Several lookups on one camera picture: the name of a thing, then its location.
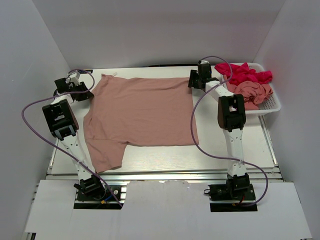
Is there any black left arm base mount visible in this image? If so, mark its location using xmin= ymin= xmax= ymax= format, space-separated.
xmin=73 ymin=189 xmax=122 ymax=210

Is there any coral pink t shirt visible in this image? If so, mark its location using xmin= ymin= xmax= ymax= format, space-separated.
xmin=227 ymin=81 xmax=273 ymax=111

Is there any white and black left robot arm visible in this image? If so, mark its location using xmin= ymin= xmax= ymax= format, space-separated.
xmin=42 ymin=73 xmax=106 ymax=200

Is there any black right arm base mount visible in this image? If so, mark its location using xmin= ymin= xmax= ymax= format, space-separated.
xmin=203 ymin=184 xmax=258 ymax=213

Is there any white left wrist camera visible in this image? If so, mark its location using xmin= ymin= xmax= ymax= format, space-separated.
xmin=66 ymin=71 xmax=81 ymax=86

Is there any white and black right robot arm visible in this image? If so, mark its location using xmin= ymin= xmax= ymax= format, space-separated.
xmin=188 ymin=60 xmax=250 ymax=201

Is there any white perforated plastic basket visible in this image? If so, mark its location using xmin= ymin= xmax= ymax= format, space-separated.
xmin=221 ymin=62 xmax=282 ymax=117

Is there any magenta t shirt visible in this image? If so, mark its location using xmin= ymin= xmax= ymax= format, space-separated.
xmin=214 ymin=62 xmax=273 ymax=86

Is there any black xdof label sticker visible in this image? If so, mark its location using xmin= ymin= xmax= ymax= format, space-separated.
xmin=77 ymin=69 xmax=93 ymax=74

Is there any dusty pink t shirt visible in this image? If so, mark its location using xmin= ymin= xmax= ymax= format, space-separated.
xmin=83 ymin=74 xmax=199 ymax=173

